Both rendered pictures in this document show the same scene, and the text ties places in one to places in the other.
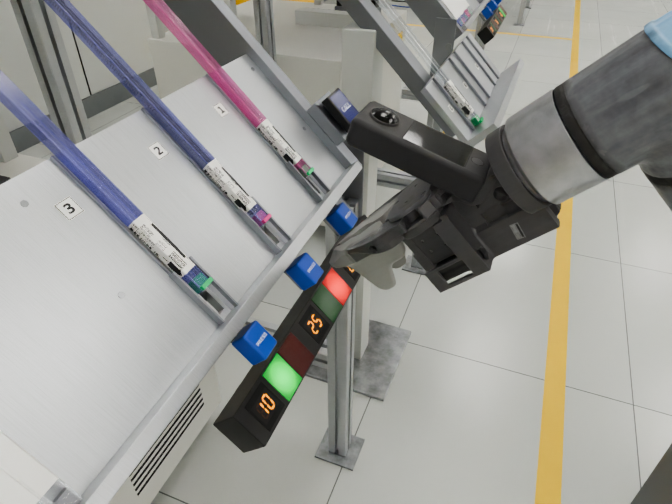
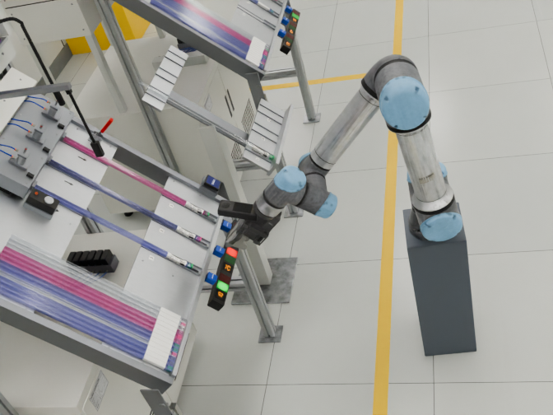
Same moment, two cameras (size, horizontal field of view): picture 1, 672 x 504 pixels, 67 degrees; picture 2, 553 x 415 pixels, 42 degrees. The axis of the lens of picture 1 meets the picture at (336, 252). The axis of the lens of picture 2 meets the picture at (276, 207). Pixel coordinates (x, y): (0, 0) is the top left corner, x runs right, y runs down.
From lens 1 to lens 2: 163 cm
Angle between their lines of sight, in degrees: 3
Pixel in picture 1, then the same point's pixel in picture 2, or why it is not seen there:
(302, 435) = (248, 335)
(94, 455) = (184, 312)
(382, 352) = (282, 276)
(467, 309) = (331, 230)
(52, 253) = (154, 270)
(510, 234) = (270, 225)
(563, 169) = (270, 211)
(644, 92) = (276, 193)
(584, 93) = (267, 194)
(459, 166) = (248, 213)
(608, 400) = not seen: hidden behind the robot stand
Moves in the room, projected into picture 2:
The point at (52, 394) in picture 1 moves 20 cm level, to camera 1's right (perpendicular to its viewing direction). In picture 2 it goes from (170, 301) to (239, 278)
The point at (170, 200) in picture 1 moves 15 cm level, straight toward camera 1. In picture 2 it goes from (171, 244) to (195, 271)
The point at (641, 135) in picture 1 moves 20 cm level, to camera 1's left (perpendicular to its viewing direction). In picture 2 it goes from (281, 201) to (211, 225)
